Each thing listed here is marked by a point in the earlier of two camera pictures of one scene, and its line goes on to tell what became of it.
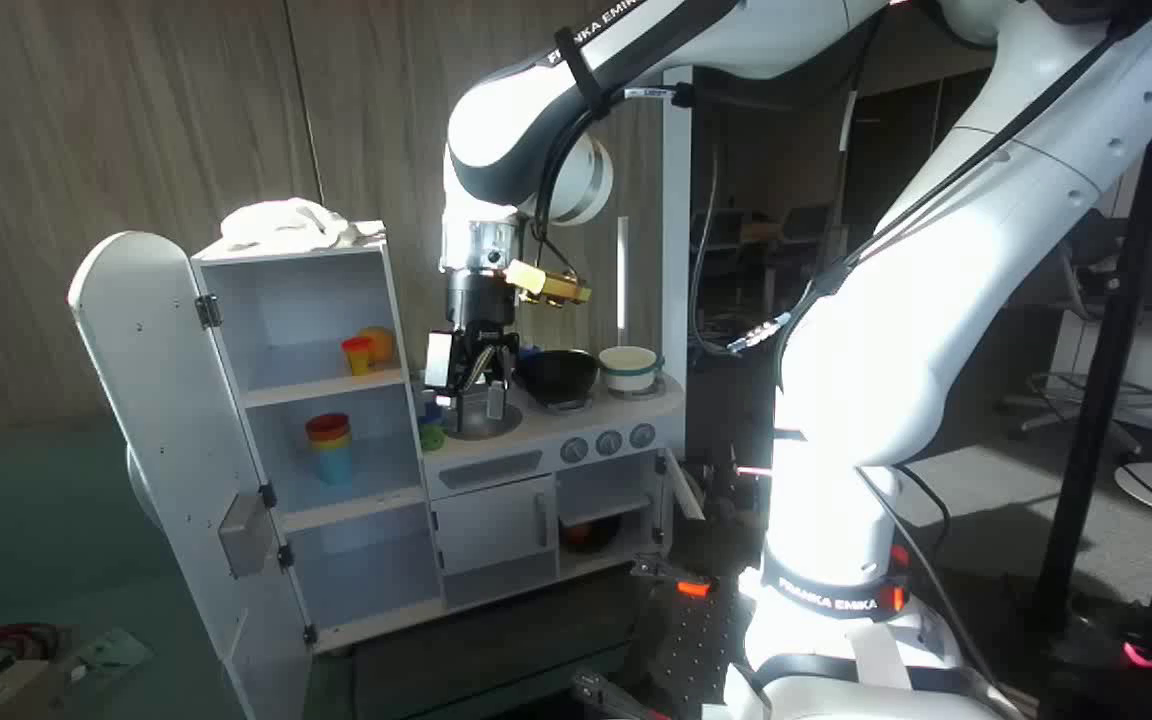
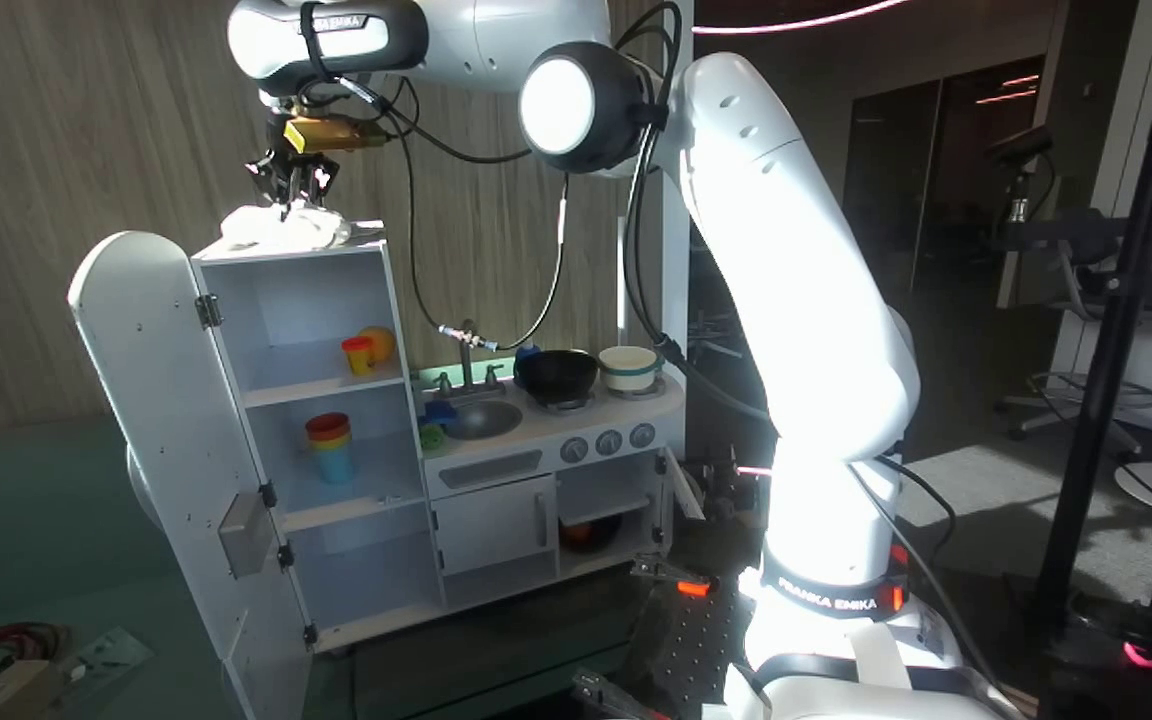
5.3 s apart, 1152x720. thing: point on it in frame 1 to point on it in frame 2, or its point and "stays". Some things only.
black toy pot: (556, 376) stays
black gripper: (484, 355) to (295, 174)
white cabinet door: (145, 319) stays
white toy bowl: (628, 370) stays
